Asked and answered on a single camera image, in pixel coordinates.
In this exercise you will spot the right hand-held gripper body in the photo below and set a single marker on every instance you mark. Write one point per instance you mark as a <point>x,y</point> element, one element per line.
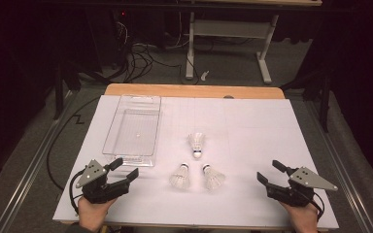
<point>299,181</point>

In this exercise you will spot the black metal stand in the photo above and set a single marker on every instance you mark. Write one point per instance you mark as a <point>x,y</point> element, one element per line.
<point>58,97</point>
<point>325,106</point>

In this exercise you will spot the white shuttlecock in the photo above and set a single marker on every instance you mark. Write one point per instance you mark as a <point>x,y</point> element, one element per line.
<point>179,178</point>
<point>213,178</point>
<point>196,142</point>

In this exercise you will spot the metal floor rail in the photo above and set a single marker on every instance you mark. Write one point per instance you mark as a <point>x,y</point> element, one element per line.
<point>29,174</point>
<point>343,174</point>

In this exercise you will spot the dark round table plug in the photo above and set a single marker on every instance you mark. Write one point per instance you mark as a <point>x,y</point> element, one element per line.
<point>229,96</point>

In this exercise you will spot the clear plastic box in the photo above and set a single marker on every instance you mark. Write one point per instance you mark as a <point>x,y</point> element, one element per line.
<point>132,129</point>

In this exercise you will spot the white desk frame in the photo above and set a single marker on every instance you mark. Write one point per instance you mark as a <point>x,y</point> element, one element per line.
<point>230,29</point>

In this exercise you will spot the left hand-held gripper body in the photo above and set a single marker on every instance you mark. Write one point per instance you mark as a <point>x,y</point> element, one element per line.
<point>94,191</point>

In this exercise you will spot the black equipment with red light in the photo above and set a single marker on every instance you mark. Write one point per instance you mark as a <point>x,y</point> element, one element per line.
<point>142,26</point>

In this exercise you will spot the person's left hand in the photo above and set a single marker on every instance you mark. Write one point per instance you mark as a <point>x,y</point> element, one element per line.
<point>92,215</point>

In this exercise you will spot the white table cover sheet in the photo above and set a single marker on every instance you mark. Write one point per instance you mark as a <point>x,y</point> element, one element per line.
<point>255,136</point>

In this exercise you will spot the person's right hand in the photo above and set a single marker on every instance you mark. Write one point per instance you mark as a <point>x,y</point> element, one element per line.
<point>304,218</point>

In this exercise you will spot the small white floor object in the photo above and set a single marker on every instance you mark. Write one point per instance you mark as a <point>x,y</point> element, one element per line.
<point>204,75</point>

